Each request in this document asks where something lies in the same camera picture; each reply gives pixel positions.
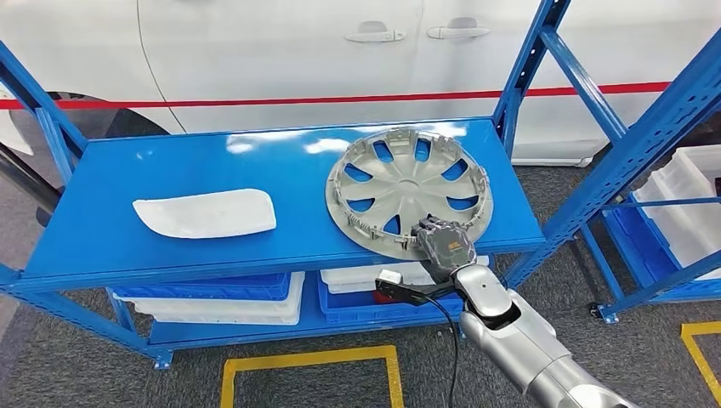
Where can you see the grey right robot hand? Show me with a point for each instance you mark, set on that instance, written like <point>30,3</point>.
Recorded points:
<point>445,248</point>

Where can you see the grey plastic wheel hubcap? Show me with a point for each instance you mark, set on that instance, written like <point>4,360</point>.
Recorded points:
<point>405,186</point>

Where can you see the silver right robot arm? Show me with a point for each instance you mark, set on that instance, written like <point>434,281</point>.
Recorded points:
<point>518,338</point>

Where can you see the red plastic part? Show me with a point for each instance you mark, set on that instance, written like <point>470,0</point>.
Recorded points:
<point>383,297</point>

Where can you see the blue steel shelf rack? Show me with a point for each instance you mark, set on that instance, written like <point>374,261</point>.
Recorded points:
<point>197,169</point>
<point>670,276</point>

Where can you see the white plastic trim part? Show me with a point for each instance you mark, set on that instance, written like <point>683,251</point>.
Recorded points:
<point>208,215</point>

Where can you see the white plastic crate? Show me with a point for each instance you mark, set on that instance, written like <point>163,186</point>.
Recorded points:
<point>236,314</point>
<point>349,277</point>
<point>690,219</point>

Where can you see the blue plastic crate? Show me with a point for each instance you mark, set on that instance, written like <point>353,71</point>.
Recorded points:
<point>349,309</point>
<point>203,288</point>
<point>642,242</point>

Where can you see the red barrier belt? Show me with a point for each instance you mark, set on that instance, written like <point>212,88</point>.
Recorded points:
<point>281,102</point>

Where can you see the white car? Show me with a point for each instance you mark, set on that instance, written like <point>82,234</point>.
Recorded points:
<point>253,56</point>

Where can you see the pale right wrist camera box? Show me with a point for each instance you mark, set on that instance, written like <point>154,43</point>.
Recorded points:
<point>388,277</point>

